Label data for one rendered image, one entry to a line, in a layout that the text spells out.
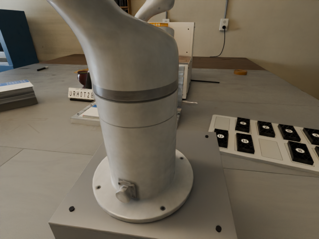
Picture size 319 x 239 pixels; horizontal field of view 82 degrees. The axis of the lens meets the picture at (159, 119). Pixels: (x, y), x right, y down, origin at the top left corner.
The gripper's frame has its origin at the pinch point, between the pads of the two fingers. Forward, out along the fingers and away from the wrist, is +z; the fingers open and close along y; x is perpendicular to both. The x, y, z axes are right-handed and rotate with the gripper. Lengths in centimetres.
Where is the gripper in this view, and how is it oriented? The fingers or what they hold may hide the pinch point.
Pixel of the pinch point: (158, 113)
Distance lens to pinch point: 74.4
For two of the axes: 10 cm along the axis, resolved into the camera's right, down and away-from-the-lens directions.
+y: 9.8, 1.0, -2.0
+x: 2.2, -2.6, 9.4
